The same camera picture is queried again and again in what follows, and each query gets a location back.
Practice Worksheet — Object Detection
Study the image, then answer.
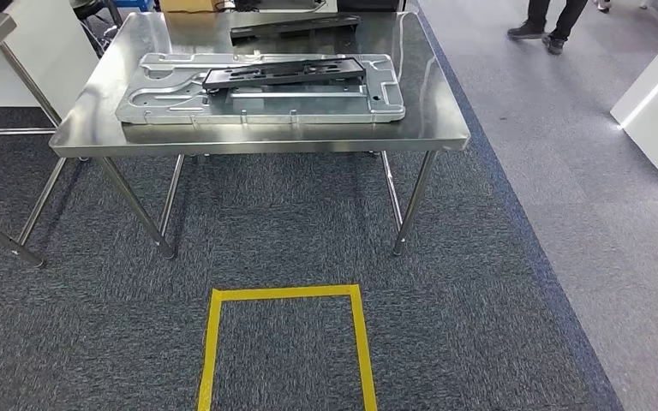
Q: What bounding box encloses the black plastic plate frame part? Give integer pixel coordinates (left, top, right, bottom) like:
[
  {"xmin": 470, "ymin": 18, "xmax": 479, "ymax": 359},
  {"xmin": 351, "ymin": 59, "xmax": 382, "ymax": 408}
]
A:
[
  {"xmin": 201, "ymin": 57, "xmax": 368, "ymax": 92},
  {"xmin": 229, "ymin": 14, "xmax": 362, "ymax": 39}
]

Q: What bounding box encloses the brown cardboard box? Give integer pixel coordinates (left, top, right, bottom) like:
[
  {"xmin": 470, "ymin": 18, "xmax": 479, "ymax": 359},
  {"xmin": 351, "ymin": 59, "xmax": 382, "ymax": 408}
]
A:
[{"xmin": 159, "ymin": 0, "xmax": 217, "ymax": 14}]

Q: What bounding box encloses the aluminium fixture plate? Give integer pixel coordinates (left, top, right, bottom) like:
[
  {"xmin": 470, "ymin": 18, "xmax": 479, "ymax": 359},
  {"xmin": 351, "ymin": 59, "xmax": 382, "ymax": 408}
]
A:
[{"xmin": 115, "ymin": 52, "xmax": 407, "ymax": 126}]

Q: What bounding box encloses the white cabinet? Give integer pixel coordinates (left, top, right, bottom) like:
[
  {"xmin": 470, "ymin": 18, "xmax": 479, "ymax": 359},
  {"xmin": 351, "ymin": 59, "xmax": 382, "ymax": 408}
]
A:
[{"xmin": 0, "ymin": 0, "xmax": 100, "ymax": 109}]

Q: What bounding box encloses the standing person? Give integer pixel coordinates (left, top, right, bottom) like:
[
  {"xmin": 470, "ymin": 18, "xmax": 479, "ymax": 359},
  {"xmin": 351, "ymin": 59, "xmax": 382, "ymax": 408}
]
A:
[{"xmin": 506, "ymin": 0, "xmax": 589, "ymax": 57}]

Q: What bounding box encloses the stainless steel workbench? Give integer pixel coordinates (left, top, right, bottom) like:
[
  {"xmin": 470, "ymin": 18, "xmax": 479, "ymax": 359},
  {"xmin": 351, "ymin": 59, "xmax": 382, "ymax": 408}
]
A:
[{"xmin": 49, "ymin": 9, "xmax": 472, "ymax": 261}]

